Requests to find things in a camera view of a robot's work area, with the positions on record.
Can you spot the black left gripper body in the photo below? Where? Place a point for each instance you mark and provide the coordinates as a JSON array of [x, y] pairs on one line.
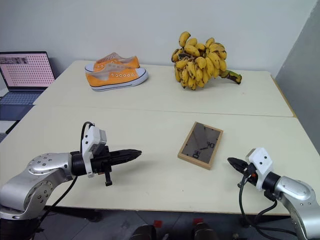
[[101, 162]]

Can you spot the dark rounded shape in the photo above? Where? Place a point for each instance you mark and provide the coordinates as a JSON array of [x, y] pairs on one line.
[[203, 231], [143, 232]]

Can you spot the yellow banana bunch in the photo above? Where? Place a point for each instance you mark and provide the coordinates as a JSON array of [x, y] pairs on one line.
[[200, 65]]

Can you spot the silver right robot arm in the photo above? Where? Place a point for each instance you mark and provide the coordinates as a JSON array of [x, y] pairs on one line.
[[297, 197]]

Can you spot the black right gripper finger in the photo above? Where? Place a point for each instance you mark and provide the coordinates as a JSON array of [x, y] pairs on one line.
[[237, 162], [239, 168]]

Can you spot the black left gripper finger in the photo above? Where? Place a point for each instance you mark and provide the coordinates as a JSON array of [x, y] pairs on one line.
[[122, 160], [125, 152]]

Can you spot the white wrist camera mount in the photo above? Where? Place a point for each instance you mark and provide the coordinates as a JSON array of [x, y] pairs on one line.
[[93, 136], [261, 160]]

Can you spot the wooden framed clock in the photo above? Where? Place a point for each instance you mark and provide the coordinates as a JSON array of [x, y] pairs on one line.
[[201, 146]]

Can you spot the orange canvas sneaker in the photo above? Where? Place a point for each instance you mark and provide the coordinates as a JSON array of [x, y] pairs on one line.
[[112, 80], [125, 62]]

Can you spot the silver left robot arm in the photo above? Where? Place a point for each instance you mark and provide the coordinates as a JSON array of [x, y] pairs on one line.
[[37, 175]]

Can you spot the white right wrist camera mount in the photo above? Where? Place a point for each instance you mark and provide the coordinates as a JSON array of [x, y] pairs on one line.
[[261, 160]]

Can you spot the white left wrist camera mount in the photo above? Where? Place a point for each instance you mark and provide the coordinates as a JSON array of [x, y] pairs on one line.
[[93, 136]]

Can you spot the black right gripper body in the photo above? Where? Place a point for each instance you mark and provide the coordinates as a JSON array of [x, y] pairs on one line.
[[250, 176]]

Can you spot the open laptop computer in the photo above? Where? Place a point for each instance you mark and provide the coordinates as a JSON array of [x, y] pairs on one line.
[[25, 72]]

